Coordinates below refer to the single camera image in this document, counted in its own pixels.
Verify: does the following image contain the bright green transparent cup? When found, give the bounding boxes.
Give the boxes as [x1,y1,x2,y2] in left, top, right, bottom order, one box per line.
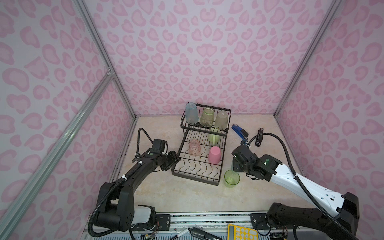
[224,170,240,188]

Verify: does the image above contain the pink transparent cup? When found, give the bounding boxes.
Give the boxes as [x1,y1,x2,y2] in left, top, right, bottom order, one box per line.
[189,140,201,156]

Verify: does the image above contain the solid pink plastic cup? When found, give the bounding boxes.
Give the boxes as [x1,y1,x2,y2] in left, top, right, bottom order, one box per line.
[208,146,222,165]

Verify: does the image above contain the white mug green handle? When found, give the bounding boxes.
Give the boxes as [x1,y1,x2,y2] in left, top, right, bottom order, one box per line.
[208,127,221,146]

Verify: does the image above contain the pale green frosted cup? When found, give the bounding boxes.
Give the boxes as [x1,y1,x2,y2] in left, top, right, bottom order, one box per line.
[215,110,228,131]

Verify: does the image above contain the teal textured plastic cup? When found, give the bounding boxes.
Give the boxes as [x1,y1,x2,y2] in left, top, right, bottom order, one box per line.
[185,103,199,125]

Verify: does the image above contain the light green transparent cup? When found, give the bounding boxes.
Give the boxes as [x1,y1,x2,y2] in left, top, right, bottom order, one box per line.
[200,108,215,128]

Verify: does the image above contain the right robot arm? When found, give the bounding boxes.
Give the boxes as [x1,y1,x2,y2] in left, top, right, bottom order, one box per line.
[232,145,360,240]

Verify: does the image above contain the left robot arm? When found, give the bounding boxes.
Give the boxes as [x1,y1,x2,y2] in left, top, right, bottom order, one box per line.
[88,151,181,238]

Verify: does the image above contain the blue stapler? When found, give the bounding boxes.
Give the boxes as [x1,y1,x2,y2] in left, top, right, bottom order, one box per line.
[232,124,249,141]

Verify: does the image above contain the yellow calculator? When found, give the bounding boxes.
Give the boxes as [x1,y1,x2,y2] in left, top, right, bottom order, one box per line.
[227,224,259,240]

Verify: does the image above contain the black marker pen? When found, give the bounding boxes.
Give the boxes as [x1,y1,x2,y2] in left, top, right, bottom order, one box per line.
[170,228,222,240]

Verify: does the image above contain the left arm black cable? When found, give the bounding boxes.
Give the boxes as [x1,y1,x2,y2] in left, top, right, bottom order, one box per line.
[136,127,154,157]

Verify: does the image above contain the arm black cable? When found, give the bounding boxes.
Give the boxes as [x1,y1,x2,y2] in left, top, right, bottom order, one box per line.
[247,132,358,240]
[136,127,154,157]

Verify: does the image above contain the black wire dish rack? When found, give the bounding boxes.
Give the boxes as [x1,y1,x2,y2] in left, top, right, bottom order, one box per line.
[172,103,232,186]

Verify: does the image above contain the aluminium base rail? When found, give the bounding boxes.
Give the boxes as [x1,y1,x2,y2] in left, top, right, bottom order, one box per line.
[79,209,344,240]

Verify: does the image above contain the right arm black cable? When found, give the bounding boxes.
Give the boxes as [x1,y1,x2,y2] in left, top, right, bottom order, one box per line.
[247,132,358,240]

